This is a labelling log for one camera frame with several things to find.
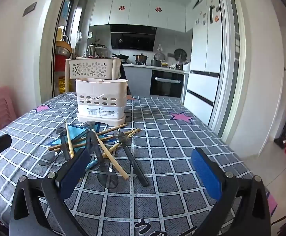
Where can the white rice cooker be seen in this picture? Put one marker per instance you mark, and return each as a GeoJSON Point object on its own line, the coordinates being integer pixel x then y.
{"type": "Point", "coordinates": [186, 66]}

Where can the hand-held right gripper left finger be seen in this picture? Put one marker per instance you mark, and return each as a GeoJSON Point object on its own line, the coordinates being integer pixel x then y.
{"type": "Point", "coordinates": [75, 172]}

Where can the white upper kitchen cabinets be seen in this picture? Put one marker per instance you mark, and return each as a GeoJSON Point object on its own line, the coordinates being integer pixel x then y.
{"type": "Point", "coordinates": [138, 12]}

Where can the orange basin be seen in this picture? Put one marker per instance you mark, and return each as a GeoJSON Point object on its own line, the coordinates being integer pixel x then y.
{"type": "Point", "coordinates": [61, 45]}

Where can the glass kettle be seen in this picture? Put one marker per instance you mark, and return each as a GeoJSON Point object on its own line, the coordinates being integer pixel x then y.
{"type": "Point", "coordinates": [91, 51]}

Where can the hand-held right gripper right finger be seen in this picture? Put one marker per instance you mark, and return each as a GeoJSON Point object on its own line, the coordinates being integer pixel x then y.
{"type": "Point", "coordinates": [207, 177]}

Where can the gold tinsel bundle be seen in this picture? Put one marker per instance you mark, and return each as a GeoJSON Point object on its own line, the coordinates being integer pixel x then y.
{"type": "Point", "coordinates": [63, 84]}

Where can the black range hood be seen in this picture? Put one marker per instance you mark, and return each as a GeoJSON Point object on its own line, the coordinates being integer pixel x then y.
{"type": "Point", "coordinates": [133, 39]}

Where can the hanging plastic bag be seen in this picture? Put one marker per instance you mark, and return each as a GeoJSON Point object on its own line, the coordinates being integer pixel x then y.
{"type": "Point", "coordinates": [78, 36]}

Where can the white plastic chair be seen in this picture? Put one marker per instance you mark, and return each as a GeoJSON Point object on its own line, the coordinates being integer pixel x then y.
{"type": "Point", "coordinates": [93, 67]}

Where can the red paper decoration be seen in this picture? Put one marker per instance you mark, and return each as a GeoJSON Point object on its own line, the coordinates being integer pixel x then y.
{"type": "Point", "coordinates": [121, 8]}
{"type": "Point", "coordinates": [158, 9]}

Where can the copper cooking pot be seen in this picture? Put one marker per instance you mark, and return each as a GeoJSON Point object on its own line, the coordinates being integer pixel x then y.
{"type": "Point", "coordinates": [141, 58]}

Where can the grey checked star tablecloth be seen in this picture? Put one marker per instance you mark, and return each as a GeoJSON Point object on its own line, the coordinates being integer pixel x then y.
{"type": "Point", "coordinates": [172, 152]}

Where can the grey wall switch panel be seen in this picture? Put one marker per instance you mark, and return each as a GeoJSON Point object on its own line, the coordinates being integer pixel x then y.
{"type": "Point", "coordinates": [29, 9]}

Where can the hanging metal strainer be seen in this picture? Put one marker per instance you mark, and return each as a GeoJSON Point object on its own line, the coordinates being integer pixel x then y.
{"type": "Point", "coordinates": [159, 51]}

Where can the white framed sliding door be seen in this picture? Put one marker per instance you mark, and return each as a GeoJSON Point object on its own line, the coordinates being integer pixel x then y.
{"type": "Point", "coordinates": [231, 54]}

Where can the black wok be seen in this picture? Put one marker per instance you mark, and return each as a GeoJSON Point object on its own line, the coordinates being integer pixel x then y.
{"type": "Point", "coordinates": [122, 57]}

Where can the round dark hanging rack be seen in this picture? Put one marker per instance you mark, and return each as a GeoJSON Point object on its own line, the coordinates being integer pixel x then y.
{"type": "Point", "coordinates": [180, 54]}

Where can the beige plastic utensil holder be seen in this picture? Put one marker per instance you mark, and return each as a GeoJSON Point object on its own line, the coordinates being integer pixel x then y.
{"type": "Point", "coordinates": [101, 110]}

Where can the grey base cabinet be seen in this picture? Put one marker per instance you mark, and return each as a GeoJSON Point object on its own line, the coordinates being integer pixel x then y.
{"type": "Point", "coordinates": [139, 81]}

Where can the red bucket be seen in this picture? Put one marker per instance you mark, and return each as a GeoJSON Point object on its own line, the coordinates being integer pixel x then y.
{"type": "Point", "coordinates": [59, 62]}

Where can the white refrigerator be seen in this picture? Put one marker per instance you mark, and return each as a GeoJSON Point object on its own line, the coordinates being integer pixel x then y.
{"type": "Point", "coordinates": [202, 54]}

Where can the black built-in oven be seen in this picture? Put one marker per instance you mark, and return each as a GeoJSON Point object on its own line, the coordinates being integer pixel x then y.
{"type": "Point", "coordinates": [166, 86]}

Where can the black cooking pot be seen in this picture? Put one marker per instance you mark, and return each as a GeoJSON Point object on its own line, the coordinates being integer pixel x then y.
{"type": "Point", "coordinates": [156, 63]}

